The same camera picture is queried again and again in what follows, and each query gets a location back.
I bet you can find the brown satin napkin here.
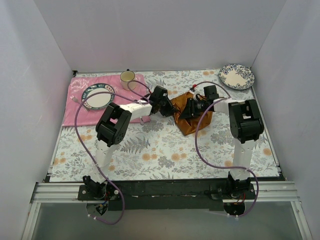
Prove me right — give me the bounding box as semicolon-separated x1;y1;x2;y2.
171;92;213;136

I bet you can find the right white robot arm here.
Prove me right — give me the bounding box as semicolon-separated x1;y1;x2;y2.
179;84;265;199

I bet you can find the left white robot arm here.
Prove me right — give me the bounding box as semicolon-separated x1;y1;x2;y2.
81;86;178;200

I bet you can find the cream enamel mug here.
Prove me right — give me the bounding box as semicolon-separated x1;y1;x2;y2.
120;69;137;91

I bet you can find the blue floral plate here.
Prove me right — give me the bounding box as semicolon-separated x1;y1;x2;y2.
218;63;255;90

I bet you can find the green rimmed white plate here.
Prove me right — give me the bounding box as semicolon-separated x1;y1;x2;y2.
81;83;115;111

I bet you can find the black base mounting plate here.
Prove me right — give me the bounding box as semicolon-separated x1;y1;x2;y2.
77;176;256;211

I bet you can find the metal fork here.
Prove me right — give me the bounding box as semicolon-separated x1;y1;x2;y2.
69;95;90;112

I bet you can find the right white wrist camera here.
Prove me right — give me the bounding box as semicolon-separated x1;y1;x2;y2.
189;84;205;101

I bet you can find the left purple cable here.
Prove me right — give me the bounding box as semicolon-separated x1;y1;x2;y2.
74;79;153;225

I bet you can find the purple cable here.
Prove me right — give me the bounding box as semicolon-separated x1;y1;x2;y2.
74;79;153;225
191;81;260;218

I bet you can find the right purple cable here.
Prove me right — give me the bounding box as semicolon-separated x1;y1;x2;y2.
191;81;260;218

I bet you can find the aluminium frame rail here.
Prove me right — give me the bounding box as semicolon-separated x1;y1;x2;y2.
21;182;88;240

